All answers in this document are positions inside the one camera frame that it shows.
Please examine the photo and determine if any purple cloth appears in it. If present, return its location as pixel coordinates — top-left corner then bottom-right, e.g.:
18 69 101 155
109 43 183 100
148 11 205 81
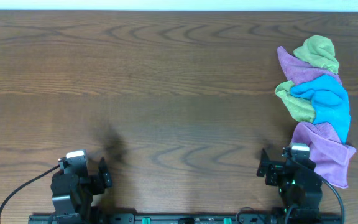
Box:
291 121 356 189
277 46 342 85

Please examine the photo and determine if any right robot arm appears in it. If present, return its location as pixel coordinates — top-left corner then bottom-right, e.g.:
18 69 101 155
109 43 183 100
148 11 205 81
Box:
257 146 323 223

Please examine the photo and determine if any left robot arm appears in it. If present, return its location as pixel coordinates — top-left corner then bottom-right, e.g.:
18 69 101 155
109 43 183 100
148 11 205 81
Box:
47 156 112 224

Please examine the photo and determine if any green cloth lower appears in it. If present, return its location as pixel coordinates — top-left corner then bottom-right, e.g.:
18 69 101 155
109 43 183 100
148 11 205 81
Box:
275 80 316 123

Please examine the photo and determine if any green cloth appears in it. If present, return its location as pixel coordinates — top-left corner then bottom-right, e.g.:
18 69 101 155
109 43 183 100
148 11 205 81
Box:
275 80 316 123
293 35 340 74

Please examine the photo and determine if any blue cloth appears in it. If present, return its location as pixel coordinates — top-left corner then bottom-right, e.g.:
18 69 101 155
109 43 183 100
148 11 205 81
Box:
290 75 351 143

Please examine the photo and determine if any green cloth top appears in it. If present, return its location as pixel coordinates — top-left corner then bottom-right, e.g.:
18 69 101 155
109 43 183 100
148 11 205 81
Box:
293 35 340 74

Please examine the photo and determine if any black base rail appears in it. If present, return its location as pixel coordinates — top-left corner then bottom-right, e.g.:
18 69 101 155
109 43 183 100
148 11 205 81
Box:
27 213 342 224

